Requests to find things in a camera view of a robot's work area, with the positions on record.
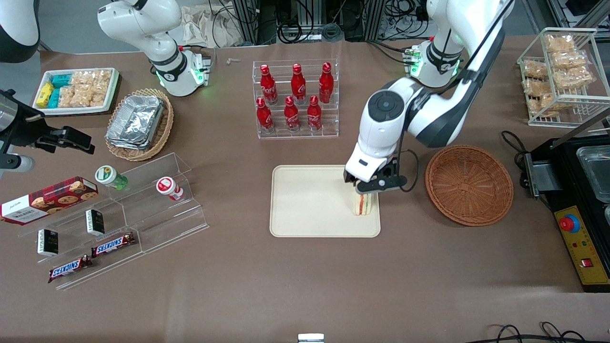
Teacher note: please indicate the clear acrylic stepped shelf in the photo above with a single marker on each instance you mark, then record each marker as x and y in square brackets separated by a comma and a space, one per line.
[162, 224]

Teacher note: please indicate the small black white box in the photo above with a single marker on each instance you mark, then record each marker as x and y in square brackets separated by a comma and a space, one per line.
[95, 222]
[47, 243]

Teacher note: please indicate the clear fried snack bag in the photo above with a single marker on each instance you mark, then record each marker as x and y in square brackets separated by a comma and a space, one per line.
[534, 69]
[538, 87]
[548, 105]
[560, 43]
[569, 60]
[574, 77]

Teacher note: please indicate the red yogurt cup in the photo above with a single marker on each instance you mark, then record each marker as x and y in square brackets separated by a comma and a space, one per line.
[167, 187]

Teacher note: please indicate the stack of foil trays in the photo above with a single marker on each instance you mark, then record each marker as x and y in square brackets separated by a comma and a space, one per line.
[136, 121]

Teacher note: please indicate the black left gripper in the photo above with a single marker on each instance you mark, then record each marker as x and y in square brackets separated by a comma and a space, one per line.
[348, 177]

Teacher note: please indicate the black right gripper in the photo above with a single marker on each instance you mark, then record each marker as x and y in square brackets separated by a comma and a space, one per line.
[25, 129]

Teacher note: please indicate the clear glass container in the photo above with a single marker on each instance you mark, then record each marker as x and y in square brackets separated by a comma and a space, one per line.
[595, 171]

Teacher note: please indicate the black yellow control box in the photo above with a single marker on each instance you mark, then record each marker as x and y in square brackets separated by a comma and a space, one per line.
[584, 247]

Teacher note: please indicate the clear rice cracker bag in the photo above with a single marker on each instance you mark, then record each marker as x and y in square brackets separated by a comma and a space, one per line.
[66, 96]
[90, 96]
[93, 77]

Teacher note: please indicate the red cola bottle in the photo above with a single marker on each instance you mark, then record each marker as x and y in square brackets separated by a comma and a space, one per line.
[268, 85]
[298, 85]
[326, 85]
[264, 116]
[291, 116]
[314, 114]

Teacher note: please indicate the red tartan cookie box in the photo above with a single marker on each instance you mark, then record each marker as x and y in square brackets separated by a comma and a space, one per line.
[47, 200]

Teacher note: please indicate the grey metal bar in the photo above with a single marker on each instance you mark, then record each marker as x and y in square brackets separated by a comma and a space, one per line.
[584, 129]

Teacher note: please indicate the crumpled beige paper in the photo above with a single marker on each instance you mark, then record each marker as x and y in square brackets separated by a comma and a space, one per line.
[205, 26]

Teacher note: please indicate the brown snickers bar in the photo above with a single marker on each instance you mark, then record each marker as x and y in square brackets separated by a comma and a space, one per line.
[69, 269]
[113, 245]

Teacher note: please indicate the white snack tray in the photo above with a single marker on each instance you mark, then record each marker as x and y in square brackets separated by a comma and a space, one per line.
[113, 90]

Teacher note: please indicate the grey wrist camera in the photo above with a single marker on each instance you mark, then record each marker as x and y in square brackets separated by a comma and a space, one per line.
[16, 164]
[381, 185]

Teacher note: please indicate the beige rectangular tray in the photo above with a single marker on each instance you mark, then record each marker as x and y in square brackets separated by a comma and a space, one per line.
[310, 200]

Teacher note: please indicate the red emergency stop button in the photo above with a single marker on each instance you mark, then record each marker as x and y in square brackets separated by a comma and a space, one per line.
[569, 224]

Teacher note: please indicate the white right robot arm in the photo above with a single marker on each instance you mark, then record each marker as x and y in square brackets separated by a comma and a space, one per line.
[143, 24]

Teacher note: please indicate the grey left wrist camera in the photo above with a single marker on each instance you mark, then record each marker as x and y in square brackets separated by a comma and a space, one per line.
[381, 185]

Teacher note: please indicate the green yogurt cup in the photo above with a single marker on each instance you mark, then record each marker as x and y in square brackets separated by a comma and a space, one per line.
[110, 177]

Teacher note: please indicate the round brown wicker basket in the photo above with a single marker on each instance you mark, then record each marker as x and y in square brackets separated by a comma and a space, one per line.
[469, 186]

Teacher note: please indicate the small beige scrap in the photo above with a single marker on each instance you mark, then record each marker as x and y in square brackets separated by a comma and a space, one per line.
[233, 60]

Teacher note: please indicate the yellow snack packet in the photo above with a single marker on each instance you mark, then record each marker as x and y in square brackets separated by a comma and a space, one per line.
[44, 95]

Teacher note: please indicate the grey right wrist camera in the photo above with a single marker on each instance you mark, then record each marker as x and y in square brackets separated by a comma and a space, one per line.
[16, 164]

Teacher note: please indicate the grey metal bracket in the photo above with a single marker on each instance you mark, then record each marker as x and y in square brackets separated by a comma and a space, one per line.
[541, 176]

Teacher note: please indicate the oval light wicker basket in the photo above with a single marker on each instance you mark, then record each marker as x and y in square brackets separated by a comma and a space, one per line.
[164, 128]

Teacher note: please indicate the clear acrylic bottle rack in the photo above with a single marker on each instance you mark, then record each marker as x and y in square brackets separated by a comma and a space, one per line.
[333, 119]

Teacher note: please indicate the triangular sandwich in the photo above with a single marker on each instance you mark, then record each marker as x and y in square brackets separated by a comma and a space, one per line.
[363, 205]

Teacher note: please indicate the teal snack packet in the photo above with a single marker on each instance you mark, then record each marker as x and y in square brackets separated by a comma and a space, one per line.
[62, 80]
[54, 98]

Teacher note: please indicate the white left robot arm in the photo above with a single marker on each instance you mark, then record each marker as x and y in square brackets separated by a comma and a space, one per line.
[429, 114]

